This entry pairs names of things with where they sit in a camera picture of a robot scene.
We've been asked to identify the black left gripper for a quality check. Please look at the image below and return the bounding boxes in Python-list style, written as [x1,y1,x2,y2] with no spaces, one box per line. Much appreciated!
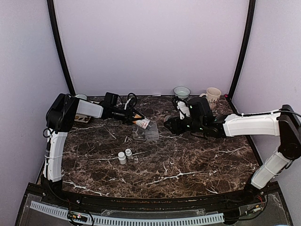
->
[111,107,145,125]

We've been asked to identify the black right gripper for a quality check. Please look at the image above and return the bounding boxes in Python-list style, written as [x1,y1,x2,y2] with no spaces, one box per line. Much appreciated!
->
[165,115,205,135]

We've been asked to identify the orange pill bottle grey cap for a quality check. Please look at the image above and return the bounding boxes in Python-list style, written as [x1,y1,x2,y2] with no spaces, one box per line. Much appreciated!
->
[133,118,151,129]

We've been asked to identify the clear plastic pill organizer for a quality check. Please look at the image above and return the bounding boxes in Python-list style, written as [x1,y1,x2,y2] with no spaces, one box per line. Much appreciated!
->
[133,121,159,141]

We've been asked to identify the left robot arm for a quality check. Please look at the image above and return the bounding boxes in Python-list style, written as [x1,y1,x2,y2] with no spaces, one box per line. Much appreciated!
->
[43,92,150,185]

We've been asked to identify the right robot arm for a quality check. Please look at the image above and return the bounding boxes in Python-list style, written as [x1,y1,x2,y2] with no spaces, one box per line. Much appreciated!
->
[164,96,301,204]

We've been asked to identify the small teal patterned bowl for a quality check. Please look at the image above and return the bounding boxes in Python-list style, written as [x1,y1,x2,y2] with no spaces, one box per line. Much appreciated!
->
[174,86,190,100]

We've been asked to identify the white pill bottle rear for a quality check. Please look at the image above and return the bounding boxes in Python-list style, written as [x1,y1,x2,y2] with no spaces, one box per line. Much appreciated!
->
[125,148,133,159]

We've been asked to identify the white pill bottle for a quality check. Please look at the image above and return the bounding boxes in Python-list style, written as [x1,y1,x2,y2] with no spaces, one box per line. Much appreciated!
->
[125,148,133,159]
[118,152,127,165]

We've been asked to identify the white pill bottle front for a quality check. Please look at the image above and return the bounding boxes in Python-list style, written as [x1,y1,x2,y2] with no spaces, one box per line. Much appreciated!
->
[118,152,127,165]

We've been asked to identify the cream ceramic mug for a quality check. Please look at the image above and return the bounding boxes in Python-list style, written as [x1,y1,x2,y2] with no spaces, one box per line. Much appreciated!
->
[199,87,222,110]

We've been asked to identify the square floral ceramic plate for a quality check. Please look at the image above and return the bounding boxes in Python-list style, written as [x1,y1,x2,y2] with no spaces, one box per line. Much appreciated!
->
[75,99,103,123]

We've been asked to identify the teal bowl on plate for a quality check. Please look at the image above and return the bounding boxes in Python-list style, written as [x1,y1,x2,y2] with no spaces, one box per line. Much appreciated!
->
[75,94,87,100]

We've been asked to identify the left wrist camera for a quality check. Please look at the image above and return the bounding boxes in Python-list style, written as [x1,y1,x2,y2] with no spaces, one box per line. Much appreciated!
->
[124,93,137,110]

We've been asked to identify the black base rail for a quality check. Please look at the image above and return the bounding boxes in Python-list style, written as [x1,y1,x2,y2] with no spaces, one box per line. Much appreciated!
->
[23,181,280,212]

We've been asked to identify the white slotted cable duct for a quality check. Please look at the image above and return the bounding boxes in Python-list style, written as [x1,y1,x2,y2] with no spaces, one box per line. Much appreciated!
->
[29,201,225,226]

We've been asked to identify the black left frame post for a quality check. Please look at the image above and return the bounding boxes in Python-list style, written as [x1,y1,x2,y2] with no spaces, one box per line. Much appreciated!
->
[47,0,76,95]

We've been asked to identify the black frame post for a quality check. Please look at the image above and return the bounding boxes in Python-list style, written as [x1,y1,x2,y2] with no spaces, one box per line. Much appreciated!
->
[228,0,256,99]
[47,0,76,95]

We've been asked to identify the black right frame post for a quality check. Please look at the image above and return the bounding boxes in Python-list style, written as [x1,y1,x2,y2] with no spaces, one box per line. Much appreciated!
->
[228,0,256,99]

